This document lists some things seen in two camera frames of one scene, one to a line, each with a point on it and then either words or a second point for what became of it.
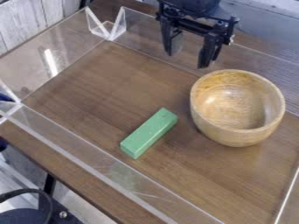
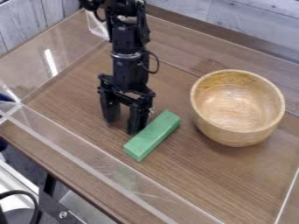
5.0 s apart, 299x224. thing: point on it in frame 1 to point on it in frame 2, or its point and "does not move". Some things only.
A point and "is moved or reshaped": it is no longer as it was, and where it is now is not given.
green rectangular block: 144,136 is moved or reshaped
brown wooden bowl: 237,106 does not move
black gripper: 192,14 to 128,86
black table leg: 50,184 does not move
